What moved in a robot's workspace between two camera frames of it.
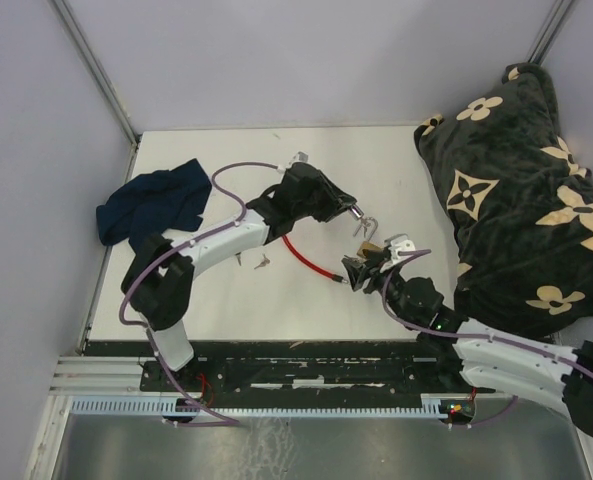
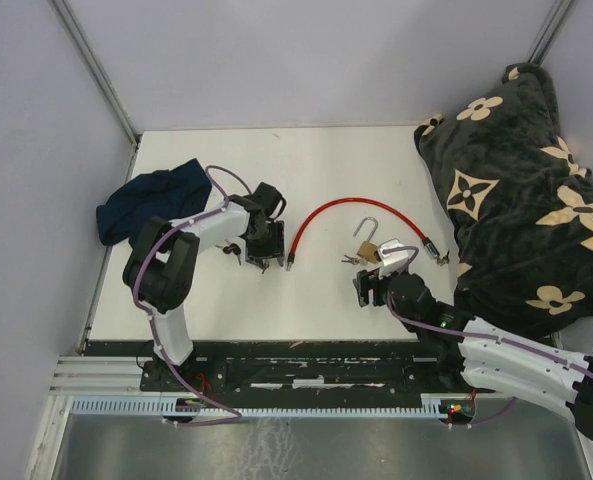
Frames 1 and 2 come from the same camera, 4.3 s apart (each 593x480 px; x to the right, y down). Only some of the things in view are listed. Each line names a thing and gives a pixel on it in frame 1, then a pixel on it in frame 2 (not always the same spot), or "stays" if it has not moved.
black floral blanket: x=537 y=235 stays
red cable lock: x=357 y=214 to x=426 y=242
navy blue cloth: x=154 y=203 stays
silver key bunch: x=364 y=223 to x=444 y=260
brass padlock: x=370 y=250 stays
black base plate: x=295 y=368 stays
